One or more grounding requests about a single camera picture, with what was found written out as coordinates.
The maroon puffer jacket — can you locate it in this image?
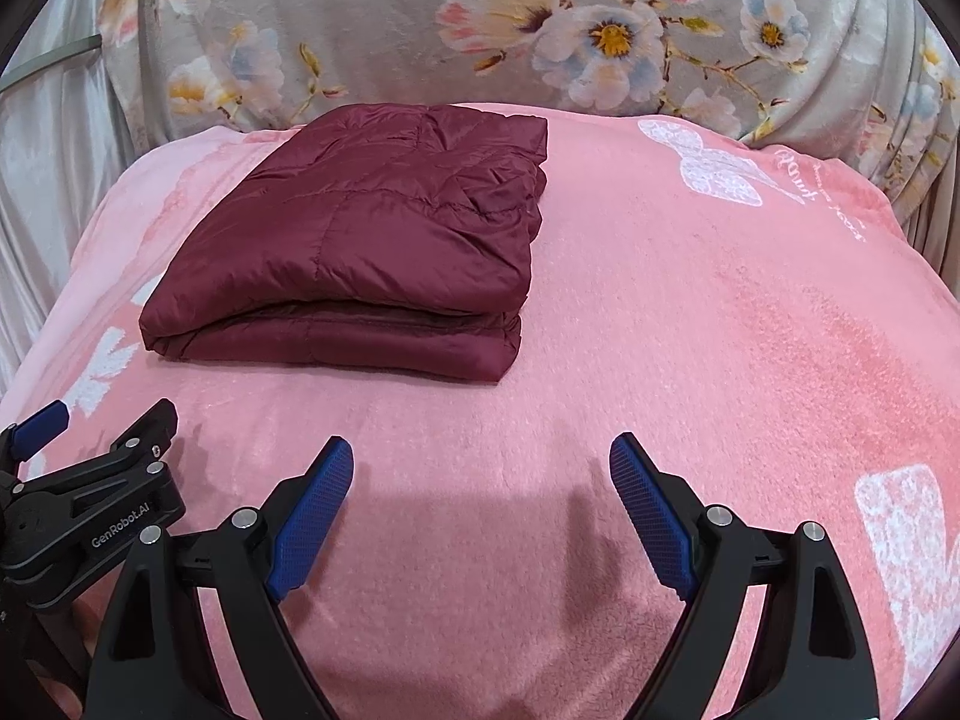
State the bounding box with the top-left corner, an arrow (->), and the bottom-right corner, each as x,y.
139,103 -> 550,382

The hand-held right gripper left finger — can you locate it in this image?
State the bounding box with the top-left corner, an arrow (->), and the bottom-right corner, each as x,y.
84,435 -> 355,720

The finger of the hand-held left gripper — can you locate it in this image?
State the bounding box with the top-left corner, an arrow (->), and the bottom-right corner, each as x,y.
45,398 -> 179,492
0,400 -> 72,477

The grey satin sheet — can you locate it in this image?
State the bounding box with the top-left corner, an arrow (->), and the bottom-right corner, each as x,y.
0,0 -> 151,391

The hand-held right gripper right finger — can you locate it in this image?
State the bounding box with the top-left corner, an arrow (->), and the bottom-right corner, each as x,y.
609,433 -> 880,720

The grey floral blanket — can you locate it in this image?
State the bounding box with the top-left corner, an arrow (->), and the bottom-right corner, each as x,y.
97,0 -> 960,278

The grey cable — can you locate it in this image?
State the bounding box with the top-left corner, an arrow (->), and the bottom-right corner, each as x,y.
0,36 -> 102,95

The pink plush blanket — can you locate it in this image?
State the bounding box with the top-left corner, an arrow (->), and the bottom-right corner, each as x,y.
0,101 -> 960,720

